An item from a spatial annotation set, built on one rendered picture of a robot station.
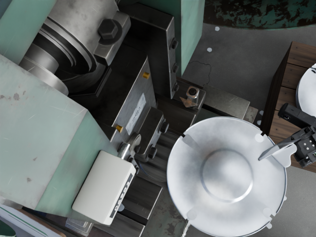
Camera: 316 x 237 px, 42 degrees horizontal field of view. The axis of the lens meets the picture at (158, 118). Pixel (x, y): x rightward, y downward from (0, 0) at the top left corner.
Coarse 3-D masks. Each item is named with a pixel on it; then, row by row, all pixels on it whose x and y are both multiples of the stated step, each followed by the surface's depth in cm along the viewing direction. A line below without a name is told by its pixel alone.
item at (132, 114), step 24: (120, 48) 67; (120, 72) 65; (144, 72) 68; (72, 96) 63; (96, 96) 64; (120, 96) 64; (144, 96) 75; (120, 120) 66; (144, 120) 83; (144, 144) 82
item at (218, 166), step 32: (192, 128) 101; (224, 128) 102; (256, 128) 102; (192, 160) 99; (224, 160) 99; (256, 160) 100; (192, 192) 97; (224, 192) 97; (256, 192) 98; (192, 224) 94; (224, 224) 95; (256, 224) 96
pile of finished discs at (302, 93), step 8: (312, 72) 148; (304, 80) 146; (312, 80) 146; (304, 88) 145; (312, 88) 145; (296, 96) 146; (304, 96) 144; (312, 96) 144; (296, 104) 147; (304, 104) 143; (312, 104) 143; (312, 112) 142
